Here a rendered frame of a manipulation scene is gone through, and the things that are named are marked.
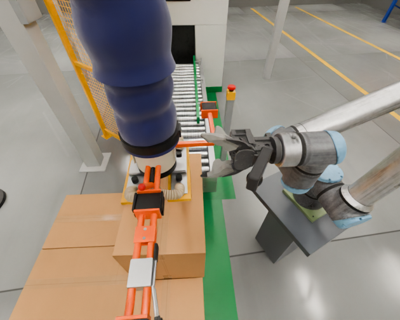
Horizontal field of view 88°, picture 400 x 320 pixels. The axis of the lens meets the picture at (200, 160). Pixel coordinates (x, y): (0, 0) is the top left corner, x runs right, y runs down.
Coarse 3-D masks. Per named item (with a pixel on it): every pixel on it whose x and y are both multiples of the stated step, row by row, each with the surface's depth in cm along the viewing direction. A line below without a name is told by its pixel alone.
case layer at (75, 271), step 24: (72, 216) 143; (96, 216) 143; (120, 216) 143; (48, 240) 132; (72, 240) 132; (96, 240) 132; (48, 264) 122; (72, 264) 122; (96, 264) 122; (24, 288) 113; (48, 288) 113; (72, 288) 113; (96, 288) 113; (120, 288) 113; (168, 288) 113; (192, 288) 113; (24, 312) 106; (48, 312) 106; (72, 312) 106; (96, 312) 106; (120, 312) 106; (168, 312) 106; (192, 312) 106
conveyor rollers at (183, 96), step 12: (180, 72) 294; (192, 72) 294; (180, 84) 270; (192, 84) 270; (180, 96) 251; (192, 96) 251; (180, 108) 233; (192, 108) 233; (180, 120) 221; (192, 120) 221; (204, 132) 204; (204, 156) 185; (204, 168) 172
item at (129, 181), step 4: (128, 168) 96; (128, 172) 94; (128, 176) 93; (132, 176) 92; (136, 176) 89; (140, 176) 92; (128, 180) 90; (132, 180) 87; (136, 180) 88; (140, 180) 90; (124, 184) 90; (128, 184) 89; (132, 184) 89; (136, 184) 89; (124, 188) 88; (124, 200) 84; (124, 204) 85
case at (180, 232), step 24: (192, 168) 120; (192, 192) 109; (168, 216) 100; (192, 216) 100; (120, 240) 92; (168, 240) 92; (192, 240) 92; (120, 264) 96; (168, 264) 98; (192, 264) 99
